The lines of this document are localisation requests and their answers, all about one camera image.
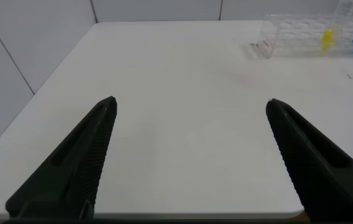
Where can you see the clear acrylic test tube rack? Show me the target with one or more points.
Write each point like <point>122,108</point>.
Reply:
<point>297,34</point>

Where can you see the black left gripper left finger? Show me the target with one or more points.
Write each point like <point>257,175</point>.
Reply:
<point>71,168</point>

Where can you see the test tube with yellow pigment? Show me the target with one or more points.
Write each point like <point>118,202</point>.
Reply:
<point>328,39</point>

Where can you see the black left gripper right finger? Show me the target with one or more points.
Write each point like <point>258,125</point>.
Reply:
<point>325,174</point>

